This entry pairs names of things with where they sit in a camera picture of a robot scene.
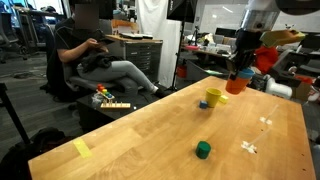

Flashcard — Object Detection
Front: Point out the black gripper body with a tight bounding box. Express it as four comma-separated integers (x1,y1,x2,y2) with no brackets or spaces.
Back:
231,28,265,65

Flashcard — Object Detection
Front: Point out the orange plastic cup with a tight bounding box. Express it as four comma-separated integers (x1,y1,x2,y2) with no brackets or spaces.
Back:
225,74,251,96

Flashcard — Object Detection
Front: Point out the person in red hoodie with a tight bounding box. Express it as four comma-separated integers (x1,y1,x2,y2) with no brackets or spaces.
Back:
253,45,280,76

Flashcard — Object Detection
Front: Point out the cluttered office desk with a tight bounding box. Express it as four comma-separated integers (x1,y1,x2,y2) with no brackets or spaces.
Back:
182,42,234,81

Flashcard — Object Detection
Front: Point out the yellow cube block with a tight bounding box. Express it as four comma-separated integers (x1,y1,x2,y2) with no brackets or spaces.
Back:
218,94,230,105

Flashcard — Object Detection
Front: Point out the yellow plastic cup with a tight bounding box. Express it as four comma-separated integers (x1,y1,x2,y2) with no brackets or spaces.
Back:
205,87,223,109

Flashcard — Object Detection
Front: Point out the whiteboard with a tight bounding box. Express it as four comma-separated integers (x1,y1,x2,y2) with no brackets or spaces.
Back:
199,3,320,47

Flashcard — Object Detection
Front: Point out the white rounded object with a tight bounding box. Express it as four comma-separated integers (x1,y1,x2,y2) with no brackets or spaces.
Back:
265,76,294,100

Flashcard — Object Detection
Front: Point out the blue cube block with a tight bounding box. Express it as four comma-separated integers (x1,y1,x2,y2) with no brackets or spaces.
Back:
198,99,209,110

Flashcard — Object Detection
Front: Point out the red bucket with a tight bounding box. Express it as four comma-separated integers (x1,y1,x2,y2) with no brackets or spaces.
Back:
176,64,188,80

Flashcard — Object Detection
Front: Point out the black light stand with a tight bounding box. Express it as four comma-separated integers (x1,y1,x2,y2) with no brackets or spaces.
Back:
167,19,188,93

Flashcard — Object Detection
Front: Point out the cardboard box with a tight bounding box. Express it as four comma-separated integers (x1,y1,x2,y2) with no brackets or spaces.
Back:
292,81,320,105

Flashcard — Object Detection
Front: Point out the white backdrop curtain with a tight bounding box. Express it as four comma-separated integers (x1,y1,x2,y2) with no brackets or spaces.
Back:
134,0,183,89

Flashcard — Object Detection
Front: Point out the black softbox light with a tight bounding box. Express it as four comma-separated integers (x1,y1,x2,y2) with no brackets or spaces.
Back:
166,0,199,24

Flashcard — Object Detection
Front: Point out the green cylinder block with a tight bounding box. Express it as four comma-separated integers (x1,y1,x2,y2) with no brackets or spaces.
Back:
194,140,212,160

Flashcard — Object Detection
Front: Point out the grey drawer cabinet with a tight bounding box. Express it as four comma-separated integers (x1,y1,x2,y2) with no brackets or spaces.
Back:
105,34,164,83

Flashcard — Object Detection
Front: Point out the black tray on cabinet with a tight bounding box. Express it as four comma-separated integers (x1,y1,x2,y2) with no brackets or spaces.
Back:
118,32,155,41

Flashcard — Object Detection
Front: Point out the wooden peg board toy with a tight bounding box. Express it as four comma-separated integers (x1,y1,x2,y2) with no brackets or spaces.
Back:
99,101,132,110

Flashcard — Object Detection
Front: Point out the colourful toy xylophone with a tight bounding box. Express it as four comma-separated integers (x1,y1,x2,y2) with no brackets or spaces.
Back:
95,83,116,101

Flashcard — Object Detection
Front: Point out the grey office chair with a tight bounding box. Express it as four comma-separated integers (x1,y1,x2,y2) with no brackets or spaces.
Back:
62,63,140,98

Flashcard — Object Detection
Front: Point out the black jacket on lap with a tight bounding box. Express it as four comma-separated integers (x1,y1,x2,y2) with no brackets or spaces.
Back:
79,52,125,74

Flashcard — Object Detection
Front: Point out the clear plastic bag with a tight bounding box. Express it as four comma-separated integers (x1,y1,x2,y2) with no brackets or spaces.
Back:
90,92,104,108

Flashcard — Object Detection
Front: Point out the black low table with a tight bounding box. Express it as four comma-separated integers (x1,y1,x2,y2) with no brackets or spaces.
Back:
76,89,163,133

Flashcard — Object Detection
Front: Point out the seated person black shirt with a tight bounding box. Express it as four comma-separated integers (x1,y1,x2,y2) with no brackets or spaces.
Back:
46,0,169,99

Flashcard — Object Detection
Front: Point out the black backpack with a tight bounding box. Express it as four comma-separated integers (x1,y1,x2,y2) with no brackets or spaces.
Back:
0,127,74,180

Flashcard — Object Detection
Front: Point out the black stand leg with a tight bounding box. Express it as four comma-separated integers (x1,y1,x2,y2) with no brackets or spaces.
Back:
0,83,32,145

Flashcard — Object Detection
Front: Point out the yellow-green wrist camera mount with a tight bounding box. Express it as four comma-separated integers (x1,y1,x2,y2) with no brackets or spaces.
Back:
259,28,307,48

